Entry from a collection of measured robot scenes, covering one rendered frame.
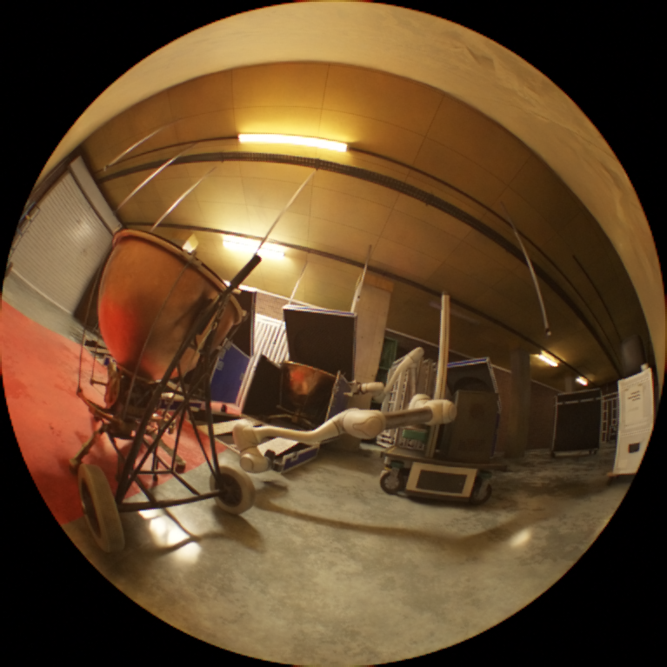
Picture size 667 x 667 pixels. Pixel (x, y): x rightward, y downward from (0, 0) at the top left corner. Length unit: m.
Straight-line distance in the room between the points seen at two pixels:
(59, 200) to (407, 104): 7.26
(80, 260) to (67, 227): 1.10
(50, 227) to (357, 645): 7.43
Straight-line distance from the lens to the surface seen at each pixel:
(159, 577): 0.62
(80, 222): 7.41
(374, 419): 0.99
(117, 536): 0.54
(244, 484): 0.81
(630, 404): 2.56
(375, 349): 3.67
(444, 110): 2.78
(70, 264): 7.42
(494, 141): 2.96
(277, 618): 0.60
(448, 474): 1.56
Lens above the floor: 0.51
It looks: 21 degrees up
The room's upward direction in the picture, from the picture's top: 16 degrees clockwise
